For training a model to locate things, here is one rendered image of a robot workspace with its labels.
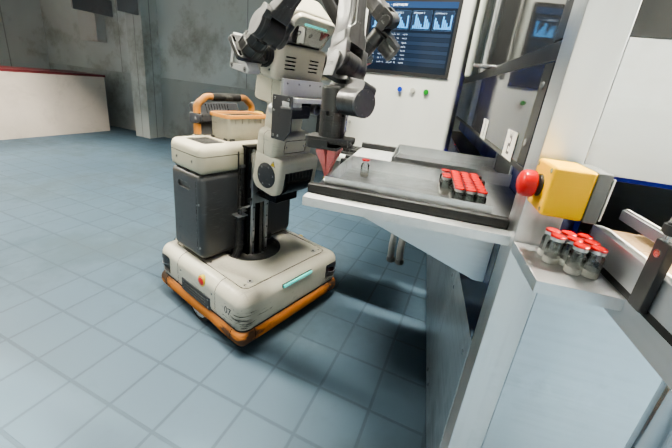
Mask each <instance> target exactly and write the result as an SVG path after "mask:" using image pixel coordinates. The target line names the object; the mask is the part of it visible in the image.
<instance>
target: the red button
mask: <svg viewBox="0 0 672 448"><path fill-rule="evenodd" d="M538 183H539V174H538V172H537V171H534V170H528V169H526V170H523V171H521V173H520V174H519V175H518V177H517V180H516V191H517V193H518V194H519V195H521V196H527V197H531V196H533V195H534V194H535V192H536V190H537V187H538Z"/></svg>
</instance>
